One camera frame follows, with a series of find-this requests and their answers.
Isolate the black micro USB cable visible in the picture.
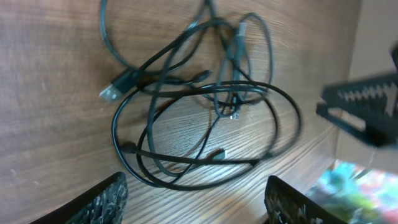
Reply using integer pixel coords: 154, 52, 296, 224
99, 0, 276, 181

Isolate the colourful painted backdrop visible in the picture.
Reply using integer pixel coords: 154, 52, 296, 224
306, 160, 397, 224

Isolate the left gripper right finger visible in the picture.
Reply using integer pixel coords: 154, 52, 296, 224
264, 175, 346, 224

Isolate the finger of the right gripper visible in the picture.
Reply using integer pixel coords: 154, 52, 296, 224
316, 73, 397, 148

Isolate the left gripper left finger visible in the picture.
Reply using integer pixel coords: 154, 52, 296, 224
34, 172, 128, 224

